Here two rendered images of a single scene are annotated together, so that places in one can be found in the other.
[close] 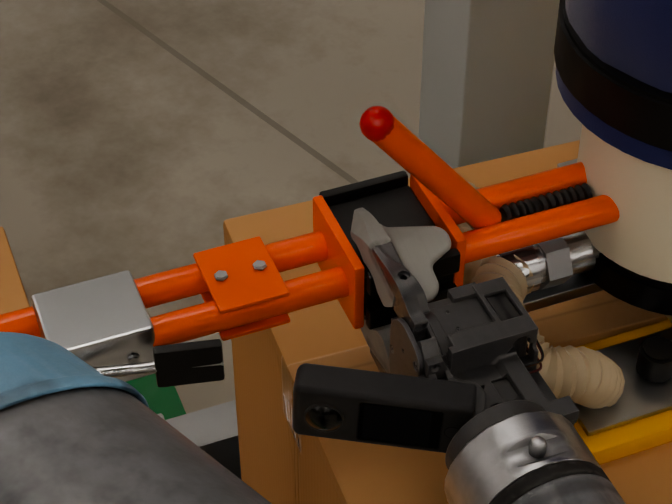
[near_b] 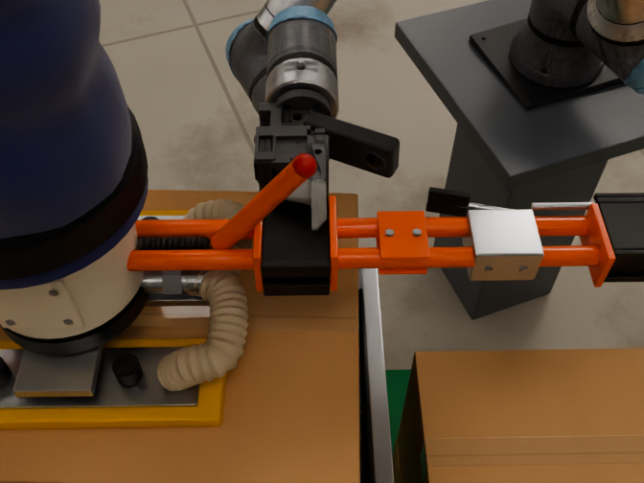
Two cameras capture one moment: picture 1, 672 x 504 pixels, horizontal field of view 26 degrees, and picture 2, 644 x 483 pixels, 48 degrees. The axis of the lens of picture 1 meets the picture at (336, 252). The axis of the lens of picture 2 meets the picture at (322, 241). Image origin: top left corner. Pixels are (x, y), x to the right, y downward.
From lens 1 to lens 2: 1.21 m
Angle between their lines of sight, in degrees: 84
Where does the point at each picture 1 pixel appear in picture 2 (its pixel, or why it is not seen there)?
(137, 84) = not seen: outside the picture
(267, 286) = (389, 218)
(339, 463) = not seen: hidden behind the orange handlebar
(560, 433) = (284, 72)
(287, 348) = (353, 345)
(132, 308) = (478, 225)
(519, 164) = (91, 467)
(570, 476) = (294, 52)
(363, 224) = (320, 203)
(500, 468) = (321, 68)
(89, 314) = (506, 228)
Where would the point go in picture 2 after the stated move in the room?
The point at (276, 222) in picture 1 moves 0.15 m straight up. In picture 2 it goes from (317, 469) to (316, 403)
